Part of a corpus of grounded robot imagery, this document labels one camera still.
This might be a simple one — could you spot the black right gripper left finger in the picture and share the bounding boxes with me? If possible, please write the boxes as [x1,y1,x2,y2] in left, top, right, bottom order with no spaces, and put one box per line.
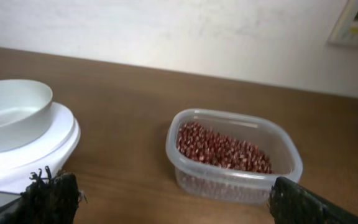
[0,166,87,224]

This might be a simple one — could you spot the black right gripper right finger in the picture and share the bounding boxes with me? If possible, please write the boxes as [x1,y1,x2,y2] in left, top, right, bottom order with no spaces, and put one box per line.
[268,177,358,224]

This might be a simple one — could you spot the white digital kitchen scale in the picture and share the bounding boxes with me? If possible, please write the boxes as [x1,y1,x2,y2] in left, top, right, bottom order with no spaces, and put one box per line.
[0,103,81,207]

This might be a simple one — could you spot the white bowl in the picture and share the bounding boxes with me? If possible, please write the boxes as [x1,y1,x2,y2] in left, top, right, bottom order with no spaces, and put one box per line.
[0,79,53,152]

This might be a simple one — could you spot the clear plastic container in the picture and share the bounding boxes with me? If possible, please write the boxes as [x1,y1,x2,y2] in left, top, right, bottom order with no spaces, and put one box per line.
[165,109,303,204]

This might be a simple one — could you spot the red adzuki beans in container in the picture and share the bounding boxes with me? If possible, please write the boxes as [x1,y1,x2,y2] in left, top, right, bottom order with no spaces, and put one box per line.
[177,121,273,174]

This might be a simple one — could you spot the white wall control panel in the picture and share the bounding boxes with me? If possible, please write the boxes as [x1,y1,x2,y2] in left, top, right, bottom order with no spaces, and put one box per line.
[328,0,358,47]

